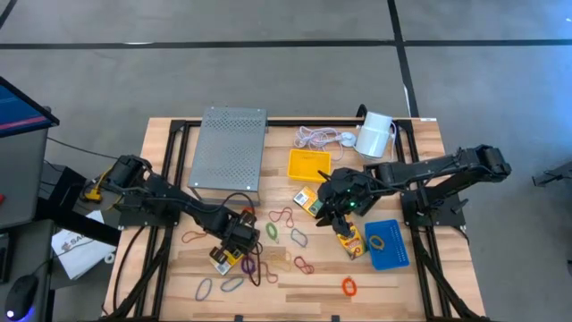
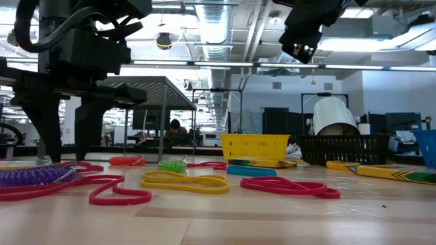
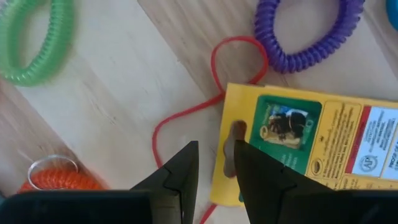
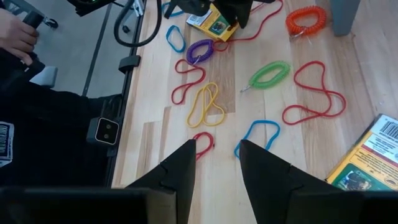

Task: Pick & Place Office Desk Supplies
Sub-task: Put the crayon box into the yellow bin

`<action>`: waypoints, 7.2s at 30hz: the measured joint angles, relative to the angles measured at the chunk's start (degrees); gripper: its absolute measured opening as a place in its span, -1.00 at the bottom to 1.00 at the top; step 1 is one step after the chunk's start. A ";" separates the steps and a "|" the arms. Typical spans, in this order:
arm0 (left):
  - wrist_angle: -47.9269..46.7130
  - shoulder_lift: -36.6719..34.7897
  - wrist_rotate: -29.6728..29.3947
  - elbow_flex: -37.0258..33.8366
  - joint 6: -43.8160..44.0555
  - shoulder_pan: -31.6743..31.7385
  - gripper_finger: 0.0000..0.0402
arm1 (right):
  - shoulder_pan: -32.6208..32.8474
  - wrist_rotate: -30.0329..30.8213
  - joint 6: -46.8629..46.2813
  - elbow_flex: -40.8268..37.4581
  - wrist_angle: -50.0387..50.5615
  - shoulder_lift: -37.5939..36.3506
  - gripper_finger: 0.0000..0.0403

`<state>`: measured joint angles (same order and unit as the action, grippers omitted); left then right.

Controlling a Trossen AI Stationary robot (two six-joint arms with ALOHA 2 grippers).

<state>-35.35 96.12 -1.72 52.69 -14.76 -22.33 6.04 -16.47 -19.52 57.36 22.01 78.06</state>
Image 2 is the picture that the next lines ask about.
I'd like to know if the yellow rubber band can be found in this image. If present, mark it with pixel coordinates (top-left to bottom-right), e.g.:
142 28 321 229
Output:
140 169 230 195

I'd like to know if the green spiral hair tie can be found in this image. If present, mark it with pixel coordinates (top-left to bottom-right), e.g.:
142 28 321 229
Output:
157 155 189 174

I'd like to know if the person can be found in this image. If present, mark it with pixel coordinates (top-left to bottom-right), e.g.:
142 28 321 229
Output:
165 118 188 147

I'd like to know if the purple spiral hair tie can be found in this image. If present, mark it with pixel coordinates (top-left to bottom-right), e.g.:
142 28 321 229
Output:
0 164 80 188

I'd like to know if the red rubber band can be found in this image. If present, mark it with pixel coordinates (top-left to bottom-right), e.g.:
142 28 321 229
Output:
239 176 341 199
0 174 153 206
186 161 228 171
57 161 105 173

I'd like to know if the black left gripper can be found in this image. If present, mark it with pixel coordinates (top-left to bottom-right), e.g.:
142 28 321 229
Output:
0 29 148 163

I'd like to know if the silver ceiling air duct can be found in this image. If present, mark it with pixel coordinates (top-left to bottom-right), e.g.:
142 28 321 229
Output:
196 0 236 91

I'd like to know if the black ceiling device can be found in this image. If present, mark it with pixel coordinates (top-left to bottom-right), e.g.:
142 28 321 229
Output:
155 32 173 51

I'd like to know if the blue rubber band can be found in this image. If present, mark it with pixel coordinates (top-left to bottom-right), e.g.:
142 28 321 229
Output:
226 165 277 178

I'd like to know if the blue plastic basket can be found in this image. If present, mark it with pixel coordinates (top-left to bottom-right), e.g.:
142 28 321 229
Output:
411 129 436 170

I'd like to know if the yellow green crayon box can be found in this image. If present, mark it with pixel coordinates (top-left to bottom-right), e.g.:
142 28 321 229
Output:
227 157 299 169
326 160 436 186

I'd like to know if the yellow plastic basket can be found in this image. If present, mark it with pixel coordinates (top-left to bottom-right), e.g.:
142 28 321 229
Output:
219 133 291 161

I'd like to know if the black curved hose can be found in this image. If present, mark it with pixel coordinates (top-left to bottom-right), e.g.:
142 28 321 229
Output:
0 122 25 147

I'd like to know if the black plastic basket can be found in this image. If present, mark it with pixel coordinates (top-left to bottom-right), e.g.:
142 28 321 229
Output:
296 133 391 167

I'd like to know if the black background monitor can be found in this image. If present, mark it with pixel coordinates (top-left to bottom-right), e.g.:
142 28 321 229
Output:
386 112 423 132

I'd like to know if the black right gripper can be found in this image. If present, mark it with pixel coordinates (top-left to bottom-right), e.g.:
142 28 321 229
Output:
272 0 369 65

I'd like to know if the overhead light bar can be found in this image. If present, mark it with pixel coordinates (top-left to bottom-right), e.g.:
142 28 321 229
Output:
0 57 436 72

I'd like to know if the dark background monitor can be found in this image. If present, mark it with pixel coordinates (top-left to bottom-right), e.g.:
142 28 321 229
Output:
131 109 171 131

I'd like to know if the grey perforated metal shelf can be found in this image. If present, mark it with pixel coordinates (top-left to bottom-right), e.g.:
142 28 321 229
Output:
97 76 198 163

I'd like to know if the orange spiral hair tie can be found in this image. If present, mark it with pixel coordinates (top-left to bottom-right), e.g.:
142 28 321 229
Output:
108 155 146 167

